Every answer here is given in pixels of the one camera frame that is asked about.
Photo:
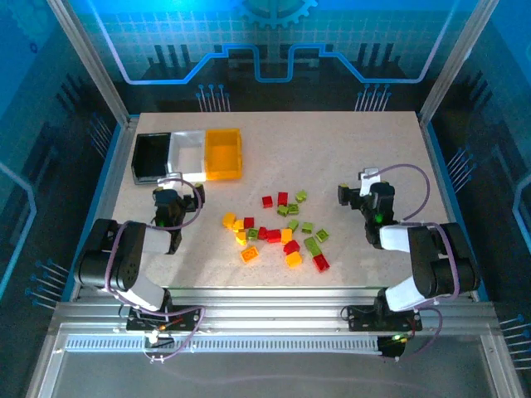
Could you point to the long orange lego brick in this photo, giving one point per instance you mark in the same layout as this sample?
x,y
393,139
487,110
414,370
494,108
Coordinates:
x,y
249,254

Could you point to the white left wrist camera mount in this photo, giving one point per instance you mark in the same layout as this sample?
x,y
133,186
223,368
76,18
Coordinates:
x,y
170,180

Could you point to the aluminium frame post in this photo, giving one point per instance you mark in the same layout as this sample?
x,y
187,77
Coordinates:
x,y
92,62
455,62

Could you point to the long green lego brick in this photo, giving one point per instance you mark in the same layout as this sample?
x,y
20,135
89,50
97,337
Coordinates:
x,y
312,246

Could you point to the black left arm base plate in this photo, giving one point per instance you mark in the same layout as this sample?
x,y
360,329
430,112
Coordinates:
x,y
188,318

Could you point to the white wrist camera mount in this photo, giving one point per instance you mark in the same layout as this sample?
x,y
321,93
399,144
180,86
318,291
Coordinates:
x,y
368,182
170,180

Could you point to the yellow lego brick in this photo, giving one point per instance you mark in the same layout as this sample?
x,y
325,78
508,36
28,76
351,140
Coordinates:
x,y
286,236
238,225
241,237
228,219
293,259

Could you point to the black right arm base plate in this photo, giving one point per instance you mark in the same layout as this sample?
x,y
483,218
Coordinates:
x,y
361,319

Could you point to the aluminium side rail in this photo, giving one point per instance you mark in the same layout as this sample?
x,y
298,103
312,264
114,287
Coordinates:
x,y
119,166

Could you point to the white plastic container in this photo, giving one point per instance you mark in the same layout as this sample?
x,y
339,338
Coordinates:
x,y
188,159

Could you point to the black plastic container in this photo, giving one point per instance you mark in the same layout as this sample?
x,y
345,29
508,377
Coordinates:
x,y
151,155

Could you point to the aluminium mounting rail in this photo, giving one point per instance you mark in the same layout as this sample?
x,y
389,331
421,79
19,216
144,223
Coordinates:
x,y
269,307

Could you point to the yellow plastic container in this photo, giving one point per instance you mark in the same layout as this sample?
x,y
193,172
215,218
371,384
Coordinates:
x,y
224,157

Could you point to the red lego brick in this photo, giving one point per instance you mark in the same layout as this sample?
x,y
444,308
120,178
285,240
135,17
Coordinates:
x,y
283,198
291,247
274,236
321,262
267,201
249,222
262,232

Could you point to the black electronics box with lights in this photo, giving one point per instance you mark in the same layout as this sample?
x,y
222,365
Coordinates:
x,y
390,348

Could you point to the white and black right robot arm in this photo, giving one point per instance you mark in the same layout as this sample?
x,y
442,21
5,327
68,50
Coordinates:
x,y
431,265

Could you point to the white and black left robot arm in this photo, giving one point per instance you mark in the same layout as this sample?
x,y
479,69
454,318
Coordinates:
x,y
124,265

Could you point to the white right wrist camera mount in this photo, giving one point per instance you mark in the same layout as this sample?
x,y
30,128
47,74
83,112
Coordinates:
x,y
368,182

